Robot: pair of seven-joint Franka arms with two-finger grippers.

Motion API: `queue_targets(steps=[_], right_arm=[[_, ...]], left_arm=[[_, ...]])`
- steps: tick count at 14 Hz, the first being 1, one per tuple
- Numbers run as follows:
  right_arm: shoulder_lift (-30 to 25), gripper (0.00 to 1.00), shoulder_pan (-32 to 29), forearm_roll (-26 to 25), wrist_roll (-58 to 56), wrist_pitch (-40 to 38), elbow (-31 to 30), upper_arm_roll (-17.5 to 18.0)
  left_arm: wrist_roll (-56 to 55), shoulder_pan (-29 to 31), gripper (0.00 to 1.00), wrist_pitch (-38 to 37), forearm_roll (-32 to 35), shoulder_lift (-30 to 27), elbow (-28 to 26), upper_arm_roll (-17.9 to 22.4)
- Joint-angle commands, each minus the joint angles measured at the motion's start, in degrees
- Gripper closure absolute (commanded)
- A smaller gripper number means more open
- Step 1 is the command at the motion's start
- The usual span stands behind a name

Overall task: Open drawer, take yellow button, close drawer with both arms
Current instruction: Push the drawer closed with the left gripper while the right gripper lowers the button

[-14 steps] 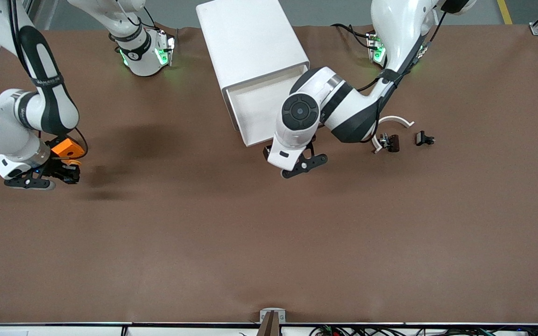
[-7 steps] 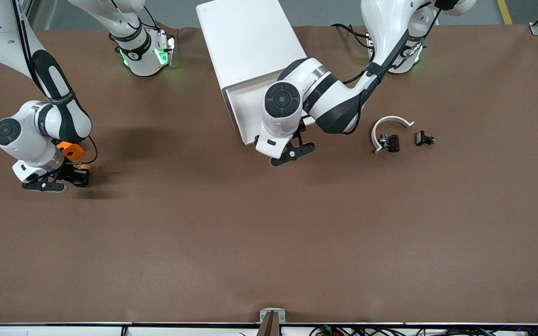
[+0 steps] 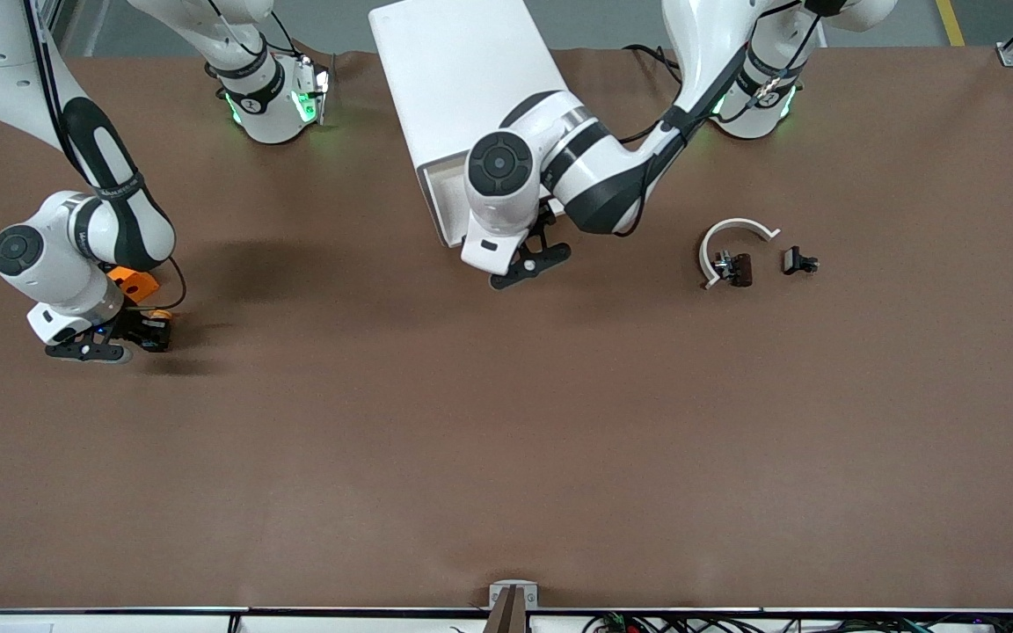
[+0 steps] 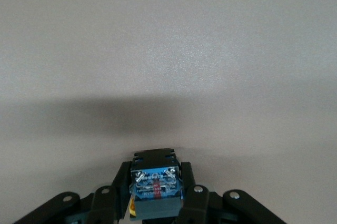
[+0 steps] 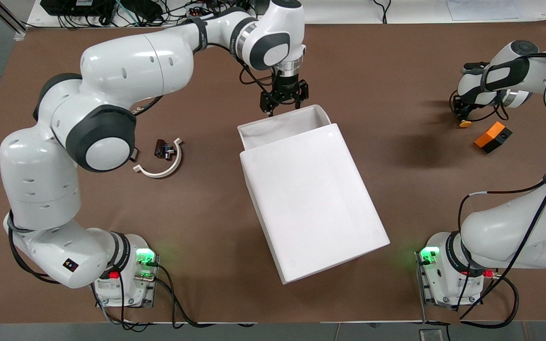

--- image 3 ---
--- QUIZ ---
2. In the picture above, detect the orange and black button box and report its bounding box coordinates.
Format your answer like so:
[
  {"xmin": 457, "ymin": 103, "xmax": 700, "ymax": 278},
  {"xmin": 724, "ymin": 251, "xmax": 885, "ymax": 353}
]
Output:
[{"xmin": 106, "ymin": 266, "xmax": 162, "ymax": 304}]

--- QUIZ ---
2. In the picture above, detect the brown wooden post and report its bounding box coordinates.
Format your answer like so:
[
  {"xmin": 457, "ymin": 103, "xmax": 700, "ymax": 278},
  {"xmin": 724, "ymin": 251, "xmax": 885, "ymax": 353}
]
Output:
[{"xmin": 482, "ymin": 586, "xmax": 528, "ymax": 633}]

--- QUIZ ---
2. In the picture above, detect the black arm base cable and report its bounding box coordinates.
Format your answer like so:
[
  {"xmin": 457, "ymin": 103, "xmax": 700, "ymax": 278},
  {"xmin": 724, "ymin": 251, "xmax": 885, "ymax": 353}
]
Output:
[{"xmin": 623, "ymin": 42, "xmax": 676, "ymax": 73}]

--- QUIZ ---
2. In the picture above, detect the brown table cover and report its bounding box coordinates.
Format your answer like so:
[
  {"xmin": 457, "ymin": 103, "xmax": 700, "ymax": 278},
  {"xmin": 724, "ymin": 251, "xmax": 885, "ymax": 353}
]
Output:
[{"xmin": 0, "ymin": 44, "xmax": 1013, "ymax": 612}]

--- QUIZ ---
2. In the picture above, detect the small brown metal component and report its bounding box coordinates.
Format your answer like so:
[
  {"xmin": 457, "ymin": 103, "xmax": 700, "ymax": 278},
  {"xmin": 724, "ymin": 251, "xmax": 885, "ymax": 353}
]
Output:
[{"xmin": 713, "ymin": 251, "xmax": 754, "ymax": 288}]

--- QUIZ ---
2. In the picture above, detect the white curved plastic ring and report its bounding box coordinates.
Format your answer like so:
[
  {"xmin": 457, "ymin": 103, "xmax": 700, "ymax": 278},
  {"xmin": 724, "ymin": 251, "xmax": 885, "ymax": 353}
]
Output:
[{"xmin": 698, "ymin": 217, "xmax": 782, "ymax": 291}]

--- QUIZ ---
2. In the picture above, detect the grey metal bracket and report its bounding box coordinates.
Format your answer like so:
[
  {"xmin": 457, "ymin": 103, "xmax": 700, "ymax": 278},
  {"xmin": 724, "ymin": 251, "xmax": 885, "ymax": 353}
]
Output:
[{"xmin": 489, "ymin": 580, "xmax": 539, "ymax": 609}]

